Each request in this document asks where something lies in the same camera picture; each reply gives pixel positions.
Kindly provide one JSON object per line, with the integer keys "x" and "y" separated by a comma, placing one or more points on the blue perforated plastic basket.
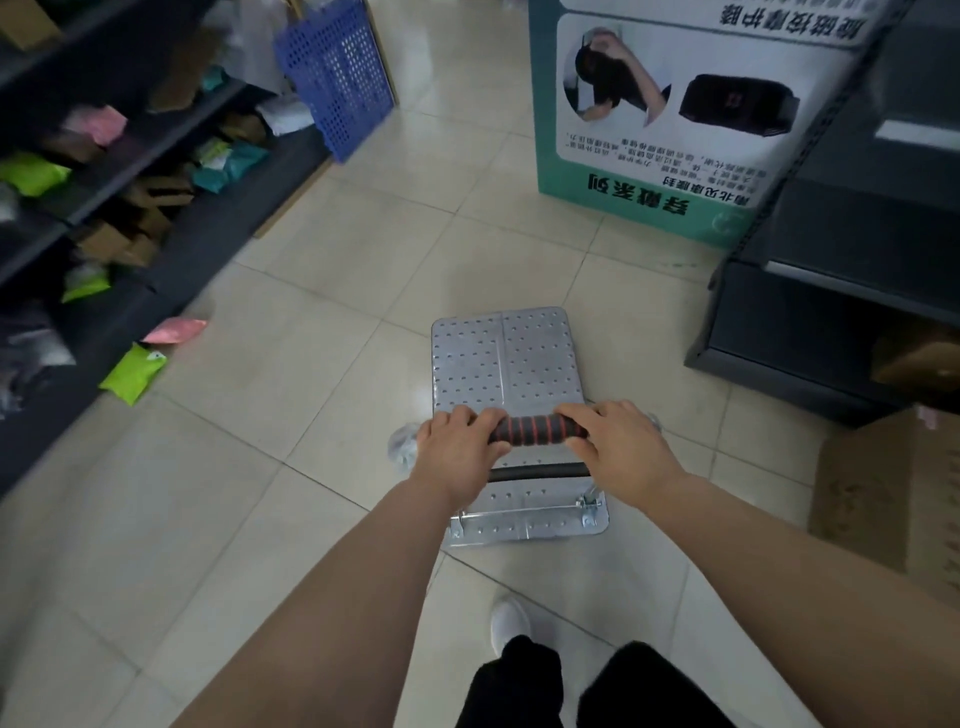
{"x": 337, "y": 75}

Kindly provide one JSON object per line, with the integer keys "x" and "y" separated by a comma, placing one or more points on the small brown cardboard box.
{"x": 161, "y": 196}
{"x": 120, "y": 244}

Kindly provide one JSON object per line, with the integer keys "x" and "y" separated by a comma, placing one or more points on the green and white printed box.
{"x": 675, "y": 172}

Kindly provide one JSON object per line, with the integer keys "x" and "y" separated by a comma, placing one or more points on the pink packet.
{"x": 96, "y": 124}
{"x": 174, "y": 330}

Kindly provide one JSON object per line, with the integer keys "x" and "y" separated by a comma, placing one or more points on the teal packet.
{"x": 229, "y": 163}

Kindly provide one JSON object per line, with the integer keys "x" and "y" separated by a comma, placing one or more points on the silver platform hand cart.
{"x": 506, "y": 360}

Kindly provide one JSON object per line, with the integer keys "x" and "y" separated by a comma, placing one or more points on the black shelving unit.
{"x": 840, "y": 247}

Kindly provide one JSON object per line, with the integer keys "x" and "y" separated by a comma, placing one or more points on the white plastic bag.
{"x": 244, "y": 37}

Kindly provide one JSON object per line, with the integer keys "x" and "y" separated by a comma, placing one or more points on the white packet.
{"x": 285, "y": 116}

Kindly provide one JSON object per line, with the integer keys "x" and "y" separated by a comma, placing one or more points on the large brown cardboard box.
{"x": 892, "y": 495}

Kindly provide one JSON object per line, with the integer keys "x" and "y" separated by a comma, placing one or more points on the person's left fingers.
{"x": 472, "y": 421}

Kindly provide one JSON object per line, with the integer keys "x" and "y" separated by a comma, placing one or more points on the brown cardboard carton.
{"x": 26, "y": 22}
{"x": 184, "y": 71}

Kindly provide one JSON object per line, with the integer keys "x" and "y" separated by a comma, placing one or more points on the small lime green packet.
{"x": 86, "y": 285}

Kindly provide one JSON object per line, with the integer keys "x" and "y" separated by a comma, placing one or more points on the white shoe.
{"x": 508, "y": 621}

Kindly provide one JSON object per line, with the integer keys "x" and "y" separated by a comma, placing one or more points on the person's left forearm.
{"x": 337, "y": 600}

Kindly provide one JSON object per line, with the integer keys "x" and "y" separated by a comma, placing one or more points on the person's right hand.
{"x": 626, "y": 454}

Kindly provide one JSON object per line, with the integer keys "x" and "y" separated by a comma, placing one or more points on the grey plastic bag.
{"x": 30, "y": 356}

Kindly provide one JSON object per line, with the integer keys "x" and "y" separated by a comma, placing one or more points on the person's right forearm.
{"x": 810, "y": 600}

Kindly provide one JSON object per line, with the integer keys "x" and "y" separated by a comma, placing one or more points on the person's right thumb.
{"x": 585, "y": 444}

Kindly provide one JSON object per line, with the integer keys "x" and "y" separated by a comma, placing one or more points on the person's left hand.
{"x": 454, "y": 454}

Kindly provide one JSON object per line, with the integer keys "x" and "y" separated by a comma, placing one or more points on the dark metal shelving unit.
{"x": 187, "y": 240}

